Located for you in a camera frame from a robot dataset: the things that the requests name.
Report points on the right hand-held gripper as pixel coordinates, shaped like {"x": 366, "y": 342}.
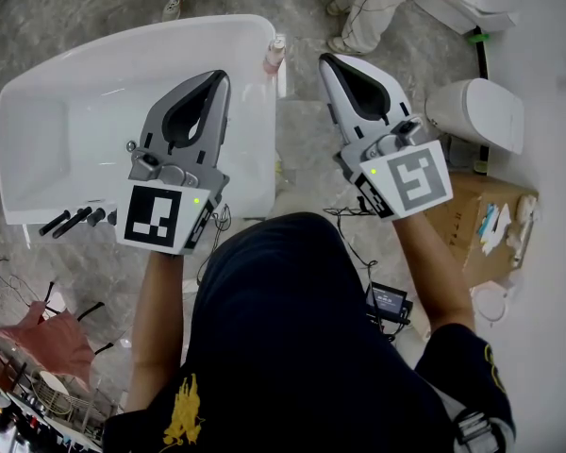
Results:
{"x": 415, "y": 179}

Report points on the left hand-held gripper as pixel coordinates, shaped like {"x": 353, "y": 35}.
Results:
{"x": 153, "y": 215}

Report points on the pink bottle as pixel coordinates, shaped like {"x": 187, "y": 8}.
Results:
{"x": 273, "y": 57}

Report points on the white bathtub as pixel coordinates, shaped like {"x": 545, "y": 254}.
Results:
{"x": 75, "y": 125}

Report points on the person's right forearm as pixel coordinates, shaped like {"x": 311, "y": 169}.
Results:
{"x": 436, "y": 276}

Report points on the person's left forearm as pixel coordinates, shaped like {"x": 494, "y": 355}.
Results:
{"x": 158, "y": 319}

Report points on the metal bathtub drain knob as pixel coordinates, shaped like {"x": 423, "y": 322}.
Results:
{"x": 131, "y": 145}

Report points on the cardboard box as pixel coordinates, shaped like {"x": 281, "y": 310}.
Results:
{"x": 471, "y": 220}

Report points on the black device with screen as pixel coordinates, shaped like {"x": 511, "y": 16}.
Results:
{"x": 387, "y": 300}

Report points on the person's dark clothing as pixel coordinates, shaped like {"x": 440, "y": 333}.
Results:
{"x": 283, "y": 328}

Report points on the white round plate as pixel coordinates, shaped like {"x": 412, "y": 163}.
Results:
{"x": 490, "y": 302}

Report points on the pink cloth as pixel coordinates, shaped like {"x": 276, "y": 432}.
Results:
{"x": 52, "y": 342}

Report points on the metal shelf rack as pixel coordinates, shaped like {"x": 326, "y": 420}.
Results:
{"x": 52, "y": 404}

